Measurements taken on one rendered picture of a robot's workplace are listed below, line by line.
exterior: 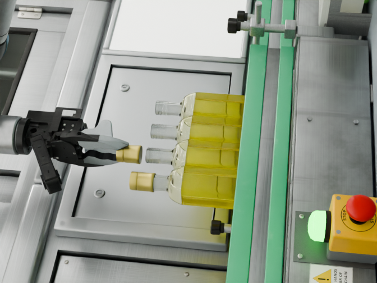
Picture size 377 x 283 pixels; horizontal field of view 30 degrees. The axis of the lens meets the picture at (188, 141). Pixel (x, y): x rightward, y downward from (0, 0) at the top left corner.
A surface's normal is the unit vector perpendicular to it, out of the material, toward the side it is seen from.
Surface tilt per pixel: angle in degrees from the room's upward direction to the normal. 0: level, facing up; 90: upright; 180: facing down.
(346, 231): 90
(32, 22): 90
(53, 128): 90
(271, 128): 90
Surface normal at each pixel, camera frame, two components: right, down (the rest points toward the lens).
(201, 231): -0.04, -0.59
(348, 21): -0.13, 0.80
